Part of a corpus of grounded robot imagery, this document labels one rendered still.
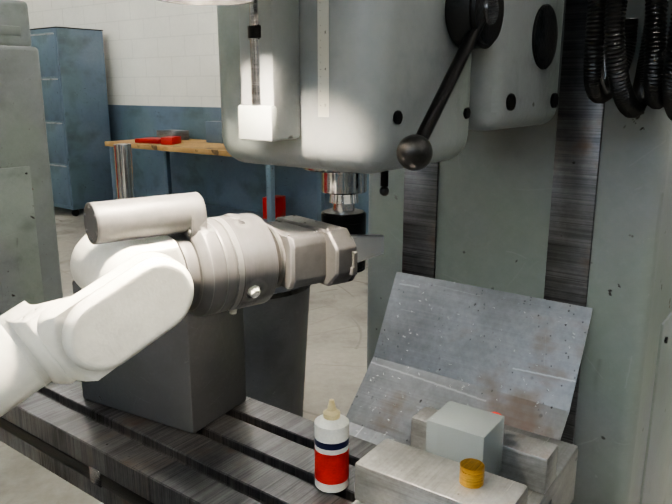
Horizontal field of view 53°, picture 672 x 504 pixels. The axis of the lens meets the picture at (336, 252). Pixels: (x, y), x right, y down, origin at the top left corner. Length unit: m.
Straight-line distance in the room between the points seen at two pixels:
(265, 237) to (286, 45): 0.17
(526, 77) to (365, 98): 0.26
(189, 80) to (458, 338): 6.37
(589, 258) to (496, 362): 0.20
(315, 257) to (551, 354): 0.47
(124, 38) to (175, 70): 0.89
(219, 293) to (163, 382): 0.39
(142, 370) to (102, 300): 0.46
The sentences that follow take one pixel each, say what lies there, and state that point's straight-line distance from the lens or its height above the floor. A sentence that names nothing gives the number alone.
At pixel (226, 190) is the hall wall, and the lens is 6.95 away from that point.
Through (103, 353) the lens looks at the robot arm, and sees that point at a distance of 0.55.
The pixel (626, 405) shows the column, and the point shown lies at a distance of 1.04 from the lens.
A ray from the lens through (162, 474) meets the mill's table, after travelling 0.89.
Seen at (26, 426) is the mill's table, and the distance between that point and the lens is 1.12.
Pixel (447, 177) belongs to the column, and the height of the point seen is 1.25.
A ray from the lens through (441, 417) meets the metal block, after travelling 0.69.
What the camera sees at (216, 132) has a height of 0.98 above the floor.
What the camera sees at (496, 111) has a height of 1.36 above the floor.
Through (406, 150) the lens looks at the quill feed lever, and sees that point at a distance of 0.55.
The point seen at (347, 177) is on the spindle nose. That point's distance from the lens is 0.68.
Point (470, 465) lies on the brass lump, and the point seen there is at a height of 1.06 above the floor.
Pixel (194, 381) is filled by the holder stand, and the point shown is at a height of 1.00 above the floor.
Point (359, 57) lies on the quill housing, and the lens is 0.57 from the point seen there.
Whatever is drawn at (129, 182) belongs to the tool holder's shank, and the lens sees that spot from 1.00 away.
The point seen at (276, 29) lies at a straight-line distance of 0.59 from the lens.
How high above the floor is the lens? 1.38
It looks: 14 degrees down
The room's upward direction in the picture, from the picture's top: straight up
